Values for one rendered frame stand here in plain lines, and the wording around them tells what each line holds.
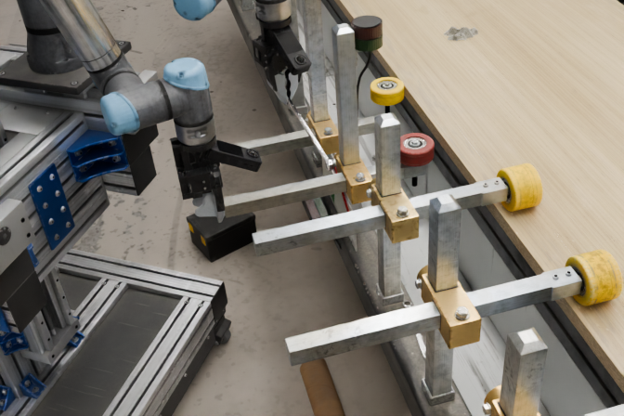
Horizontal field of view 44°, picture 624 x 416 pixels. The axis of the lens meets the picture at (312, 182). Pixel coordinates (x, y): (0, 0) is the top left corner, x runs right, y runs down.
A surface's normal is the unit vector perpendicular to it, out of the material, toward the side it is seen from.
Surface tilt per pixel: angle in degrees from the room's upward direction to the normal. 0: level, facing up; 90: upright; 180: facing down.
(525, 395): 90
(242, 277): 0
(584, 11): 0
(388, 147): 90
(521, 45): 0
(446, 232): 90
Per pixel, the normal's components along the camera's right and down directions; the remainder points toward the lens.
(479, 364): -0.07, -0.80
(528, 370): 0.25, 0.56
